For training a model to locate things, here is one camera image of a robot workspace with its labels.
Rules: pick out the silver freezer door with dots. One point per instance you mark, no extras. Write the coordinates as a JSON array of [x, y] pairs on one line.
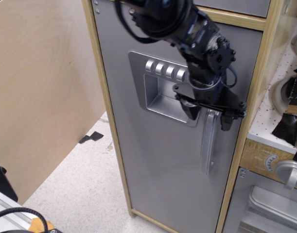
[[257, 8]]

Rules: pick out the white speckled countertop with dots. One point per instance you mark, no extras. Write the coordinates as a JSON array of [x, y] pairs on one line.
[[270, 112]]

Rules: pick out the wooden kitchen cabinet frame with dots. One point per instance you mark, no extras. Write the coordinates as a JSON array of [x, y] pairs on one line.
[[245, 136]]

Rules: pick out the silver oven door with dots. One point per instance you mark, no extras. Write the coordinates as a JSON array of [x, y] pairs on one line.
[[243, 218]]

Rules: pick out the orange tape piece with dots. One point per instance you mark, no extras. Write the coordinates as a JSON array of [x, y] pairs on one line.
[[38, 227]]

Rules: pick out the silver oven door handle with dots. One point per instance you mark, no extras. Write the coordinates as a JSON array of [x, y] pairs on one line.
[[274, 205]]

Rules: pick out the silver fridge door handle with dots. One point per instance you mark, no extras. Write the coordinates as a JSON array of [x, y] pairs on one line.
[[209, 133]]

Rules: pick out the plywood side board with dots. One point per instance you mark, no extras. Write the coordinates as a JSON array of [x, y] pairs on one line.
[[50, 93]]

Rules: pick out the silver dispenser panel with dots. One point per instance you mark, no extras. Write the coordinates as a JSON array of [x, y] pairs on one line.
[[154, 80]]

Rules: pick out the silver fridge door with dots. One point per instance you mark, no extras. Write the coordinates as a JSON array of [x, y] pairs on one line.
[[178, 82]]

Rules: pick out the silver oven knob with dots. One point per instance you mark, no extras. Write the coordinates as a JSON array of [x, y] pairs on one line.
[[286, 171]]

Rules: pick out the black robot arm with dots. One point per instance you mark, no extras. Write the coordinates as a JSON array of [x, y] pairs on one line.
[[208, 54]]

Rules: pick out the black tape on floor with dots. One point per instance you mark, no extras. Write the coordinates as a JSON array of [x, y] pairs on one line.
[[95, 136]]

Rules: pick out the aluminium extrusion rail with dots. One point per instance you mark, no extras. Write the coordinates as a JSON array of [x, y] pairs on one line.
[[14, 221]]

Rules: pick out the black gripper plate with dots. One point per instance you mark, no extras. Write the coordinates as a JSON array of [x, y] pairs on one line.
[[218, 98]]

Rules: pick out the black box at left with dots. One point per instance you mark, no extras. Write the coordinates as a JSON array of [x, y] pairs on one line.
[[5, 186]]

